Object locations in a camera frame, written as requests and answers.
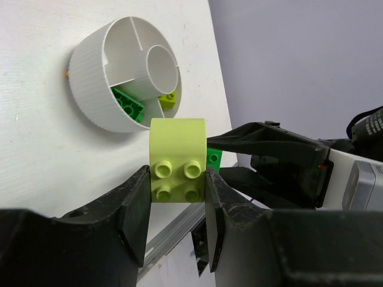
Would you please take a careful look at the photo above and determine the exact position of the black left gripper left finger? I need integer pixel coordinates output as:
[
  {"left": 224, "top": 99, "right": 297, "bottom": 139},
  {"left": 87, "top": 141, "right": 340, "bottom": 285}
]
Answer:
[{"left": 1, "top": 165, "right": 150, "bottom": 286}]

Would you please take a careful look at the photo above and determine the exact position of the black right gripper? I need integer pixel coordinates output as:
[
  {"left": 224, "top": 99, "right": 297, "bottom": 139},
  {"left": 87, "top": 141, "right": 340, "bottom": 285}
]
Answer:
[{"left": 206, "top": 121, "right": 383, "bottom": 210}]

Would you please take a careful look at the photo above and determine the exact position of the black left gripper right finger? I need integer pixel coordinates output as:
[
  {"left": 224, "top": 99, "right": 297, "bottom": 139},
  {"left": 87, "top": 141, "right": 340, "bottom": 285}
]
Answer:
[{"left": 205, "top": 168, "right": 382, "bottom": 286}]

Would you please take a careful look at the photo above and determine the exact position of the dark green lego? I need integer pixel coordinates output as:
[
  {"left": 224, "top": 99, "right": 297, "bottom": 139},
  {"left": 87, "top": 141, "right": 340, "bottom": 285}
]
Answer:
[{"left": 206, "top": 148, "right": 223, "bottom": 172}]

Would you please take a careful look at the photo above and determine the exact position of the pale green curved lego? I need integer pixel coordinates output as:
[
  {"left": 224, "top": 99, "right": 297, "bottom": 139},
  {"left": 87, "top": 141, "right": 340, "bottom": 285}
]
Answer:
[{"left": 149, "top": 118, "right": 207, "bottom": 203}]

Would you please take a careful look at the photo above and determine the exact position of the lime green lego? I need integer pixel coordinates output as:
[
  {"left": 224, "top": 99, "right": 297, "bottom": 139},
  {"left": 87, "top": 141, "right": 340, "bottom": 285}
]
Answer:
[{"left": 158, "top": 90, "right": 177, "bottom": 110}]

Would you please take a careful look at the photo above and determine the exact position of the dark green lego plate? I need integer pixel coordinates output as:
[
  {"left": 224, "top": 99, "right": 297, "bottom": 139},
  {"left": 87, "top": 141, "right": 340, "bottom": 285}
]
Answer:
[{"left": 111, "top": 87, "right": 145, "bottom": 123}]

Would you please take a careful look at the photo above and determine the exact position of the white round divided container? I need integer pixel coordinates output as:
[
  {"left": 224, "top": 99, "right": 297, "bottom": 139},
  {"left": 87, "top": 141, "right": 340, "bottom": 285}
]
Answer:
[{"left": 68, "top": 16, "right": 182, "bottom": 133}]

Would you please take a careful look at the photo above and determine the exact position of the aluminium table front rail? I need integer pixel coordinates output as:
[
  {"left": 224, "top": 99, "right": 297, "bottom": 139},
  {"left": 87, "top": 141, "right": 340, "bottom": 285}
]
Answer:
[{"left": 137, "top": 203, "right": 205, "bottom": 282}]

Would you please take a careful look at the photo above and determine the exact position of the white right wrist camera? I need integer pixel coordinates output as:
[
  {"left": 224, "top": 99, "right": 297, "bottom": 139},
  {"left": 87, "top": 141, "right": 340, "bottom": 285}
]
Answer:
[{"left": 321, "top": 149, "right": 382, "bottom": 212}]

